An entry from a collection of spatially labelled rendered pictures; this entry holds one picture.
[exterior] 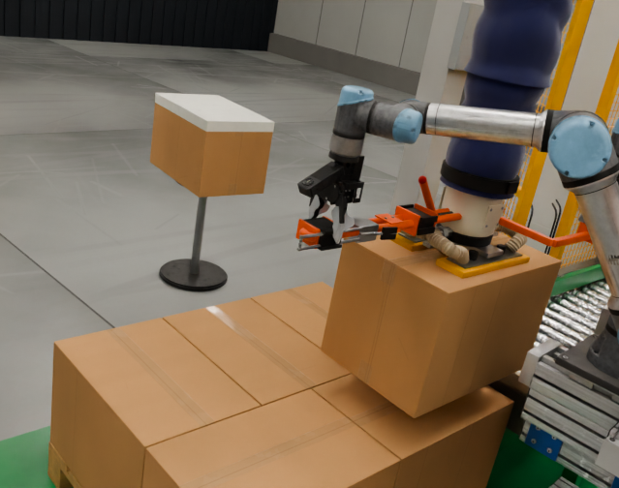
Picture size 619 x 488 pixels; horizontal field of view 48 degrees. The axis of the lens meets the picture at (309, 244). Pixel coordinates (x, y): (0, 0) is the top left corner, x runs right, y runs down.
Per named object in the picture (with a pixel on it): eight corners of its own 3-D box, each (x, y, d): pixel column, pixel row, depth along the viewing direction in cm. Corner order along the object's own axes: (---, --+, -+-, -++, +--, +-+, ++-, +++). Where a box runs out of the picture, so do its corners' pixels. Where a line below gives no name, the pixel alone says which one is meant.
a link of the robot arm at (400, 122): (429, 107, 158) (384, 97, 161) (418, 113, 148) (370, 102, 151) (420, 140, 161) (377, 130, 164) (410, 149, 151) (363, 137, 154)
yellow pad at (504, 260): (502, 250, 219) (507, 235, 217) (529, 262, 212) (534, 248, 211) (434, 264, 197) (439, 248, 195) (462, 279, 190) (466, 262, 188)
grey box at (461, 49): (471, 69, 338) (486, 6, 327) (479, 72, 334) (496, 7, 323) (446, 68, 325) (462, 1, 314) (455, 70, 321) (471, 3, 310)
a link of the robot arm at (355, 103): (372, 94, 150) (336, 85, 153) (361, 142, 155) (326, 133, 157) (382, 90, 157) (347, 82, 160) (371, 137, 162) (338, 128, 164)
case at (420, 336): (435, 314, 260) (462, 216, 245) (526, 367, 234) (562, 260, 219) (320, 350, 220) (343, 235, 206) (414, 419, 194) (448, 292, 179)
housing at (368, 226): (358, 230, 182) (361, 215, 180) (377, 240, 177) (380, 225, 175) (339, 233, 177) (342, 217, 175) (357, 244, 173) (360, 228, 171)
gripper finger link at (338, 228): (359, 241, 165) (356, 202, 164) (341, 244, 161) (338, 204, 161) (350, 241, 168) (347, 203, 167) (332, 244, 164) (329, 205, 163)
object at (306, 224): (321, 233, 174) (324, 215, 172) (340, 245, 169) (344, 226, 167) (294, 237, 168) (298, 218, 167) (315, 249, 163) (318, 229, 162)
